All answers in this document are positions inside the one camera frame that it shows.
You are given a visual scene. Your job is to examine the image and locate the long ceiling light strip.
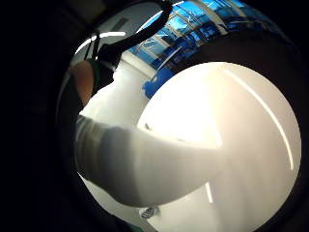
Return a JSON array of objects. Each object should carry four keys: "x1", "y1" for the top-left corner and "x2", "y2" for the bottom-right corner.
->
[{"x1": 74, "y1": 30, "x2": 127, "y2": 55}]

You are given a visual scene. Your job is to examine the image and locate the blue chair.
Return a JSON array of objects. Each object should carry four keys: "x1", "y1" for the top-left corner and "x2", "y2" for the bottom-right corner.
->
[{"x1": 142, "y1": 67, "x2": 177, "y2": 100}]

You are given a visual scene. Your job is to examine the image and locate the small black-white patterned object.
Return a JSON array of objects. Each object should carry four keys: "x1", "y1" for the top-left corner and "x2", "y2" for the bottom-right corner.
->
[{"x1": 138, "y1": 206, "x2": 160, "y2": 221}]

